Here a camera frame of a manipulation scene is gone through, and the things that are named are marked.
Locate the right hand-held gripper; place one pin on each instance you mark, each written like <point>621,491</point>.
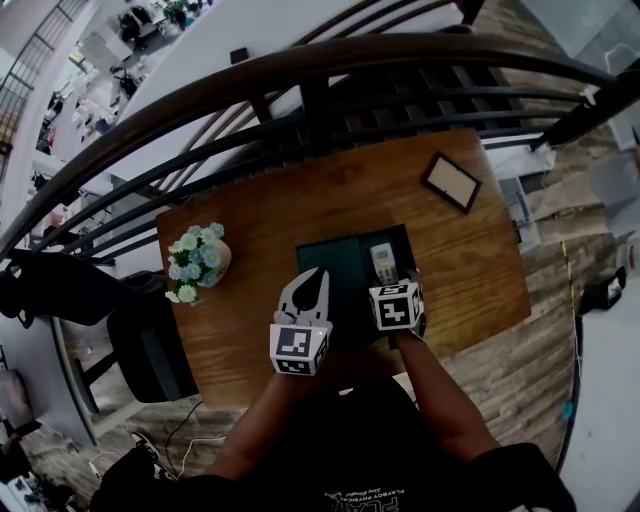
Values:
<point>395,310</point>

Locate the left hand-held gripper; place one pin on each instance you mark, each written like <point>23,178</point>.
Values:
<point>297,347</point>

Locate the white remote control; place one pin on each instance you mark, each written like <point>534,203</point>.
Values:
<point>384,262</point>

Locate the dark green box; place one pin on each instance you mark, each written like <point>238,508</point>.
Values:
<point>345,265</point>

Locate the person's left forearm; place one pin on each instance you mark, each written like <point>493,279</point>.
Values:
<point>265,425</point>

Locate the person's right forearm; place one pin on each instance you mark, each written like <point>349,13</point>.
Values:
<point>440,400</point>

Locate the flower pot with daisies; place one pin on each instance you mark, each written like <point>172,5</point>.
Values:
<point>200,260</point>

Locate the clear plastic bin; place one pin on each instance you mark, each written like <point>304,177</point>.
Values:
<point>517,215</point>

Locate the person's black shirt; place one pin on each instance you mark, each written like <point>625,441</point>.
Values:
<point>350,450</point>

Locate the black mesh office chair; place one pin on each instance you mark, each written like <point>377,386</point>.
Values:
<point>150,345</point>

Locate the dark staircase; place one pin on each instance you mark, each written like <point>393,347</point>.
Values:
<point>400,105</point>

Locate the black trash bin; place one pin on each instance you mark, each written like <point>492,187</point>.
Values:
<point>602,292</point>

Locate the teal object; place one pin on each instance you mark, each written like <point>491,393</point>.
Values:
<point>568,410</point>

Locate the black sneaker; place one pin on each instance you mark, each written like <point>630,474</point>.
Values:
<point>150,452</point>

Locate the black metal railing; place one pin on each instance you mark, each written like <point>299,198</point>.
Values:
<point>250,75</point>

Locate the white desk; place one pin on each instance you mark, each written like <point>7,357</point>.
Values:
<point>35,380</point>

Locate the black picture frame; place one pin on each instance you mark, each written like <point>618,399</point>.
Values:
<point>452,182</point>

